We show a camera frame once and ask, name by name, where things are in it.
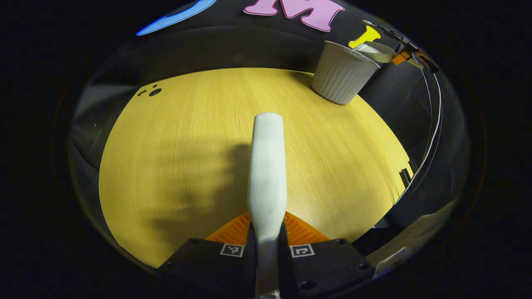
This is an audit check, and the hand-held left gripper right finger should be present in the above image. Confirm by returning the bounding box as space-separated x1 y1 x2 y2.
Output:
278 211 375 297

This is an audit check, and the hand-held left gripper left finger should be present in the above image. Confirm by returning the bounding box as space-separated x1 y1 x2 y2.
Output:
157 212 257 297

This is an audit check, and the white dustpan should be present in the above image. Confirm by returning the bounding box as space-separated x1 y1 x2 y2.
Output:
352 41 422 69

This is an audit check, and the white ribbed garbage bin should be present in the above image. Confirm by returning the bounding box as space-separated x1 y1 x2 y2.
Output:
311 40 381 105

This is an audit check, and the small white broom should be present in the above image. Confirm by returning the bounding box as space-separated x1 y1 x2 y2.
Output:
248 112 288 299

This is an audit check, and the wooden desktop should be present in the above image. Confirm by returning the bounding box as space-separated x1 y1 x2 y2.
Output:
99 68 414 268

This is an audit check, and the white cable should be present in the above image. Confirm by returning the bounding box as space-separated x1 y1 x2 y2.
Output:
394 62 443 205

